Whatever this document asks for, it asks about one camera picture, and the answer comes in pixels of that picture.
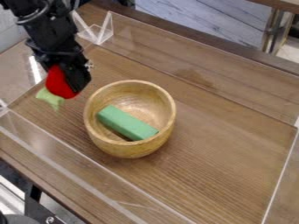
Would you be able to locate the black table frame bracket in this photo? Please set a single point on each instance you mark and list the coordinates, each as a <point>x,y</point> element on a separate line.
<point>35,210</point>

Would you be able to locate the clear acrylic corner bracket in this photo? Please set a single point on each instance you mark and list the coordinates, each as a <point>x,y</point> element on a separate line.
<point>96,34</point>

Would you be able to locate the wooden bowl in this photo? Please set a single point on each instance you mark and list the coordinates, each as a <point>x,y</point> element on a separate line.
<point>143,100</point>

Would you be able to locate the metal table leg background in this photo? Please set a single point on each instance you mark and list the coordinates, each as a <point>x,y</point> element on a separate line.
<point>277,30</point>

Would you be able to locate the green rectangular block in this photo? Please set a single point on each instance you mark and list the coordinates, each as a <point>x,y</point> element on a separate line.
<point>126,124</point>

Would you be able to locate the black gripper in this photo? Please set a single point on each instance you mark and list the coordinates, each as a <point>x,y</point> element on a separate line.
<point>51,28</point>

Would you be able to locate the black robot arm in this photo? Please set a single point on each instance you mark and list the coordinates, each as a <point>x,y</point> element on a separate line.
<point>46,19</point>

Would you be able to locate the red plush fruit green leaf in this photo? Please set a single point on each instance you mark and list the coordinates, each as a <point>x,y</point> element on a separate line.
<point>56,91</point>

